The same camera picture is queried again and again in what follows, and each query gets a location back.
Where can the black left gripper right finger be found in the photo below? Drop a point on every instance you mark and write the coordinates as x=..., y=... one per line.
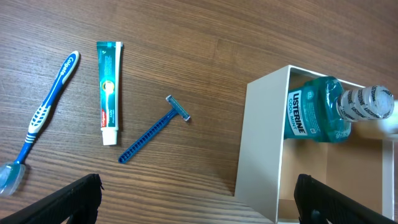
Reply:
x=319, y=203

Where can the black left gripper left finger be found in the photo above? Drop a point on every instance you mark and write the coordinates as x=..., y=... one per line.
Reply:
x=76, y=203

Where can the blue mouthwash bottle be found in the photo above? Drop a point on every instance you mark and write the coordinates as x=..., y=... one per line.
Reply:
x=322, y=110

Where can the white cardboard box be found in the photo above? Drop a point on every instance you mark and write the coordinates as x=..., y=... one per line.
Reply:
x=361, y=168

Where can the blue white toothbrush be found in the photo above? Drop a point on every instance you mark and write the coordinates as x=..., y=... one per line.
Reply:
x=13, y=172

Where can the blue disposable razor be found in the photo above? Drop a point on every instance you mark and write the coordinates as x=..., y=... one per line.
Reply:
x=177, y=109

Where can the teal toothpaste tube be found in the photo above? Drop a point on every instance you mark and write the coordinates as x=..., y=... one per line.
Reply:
x=109, y=66

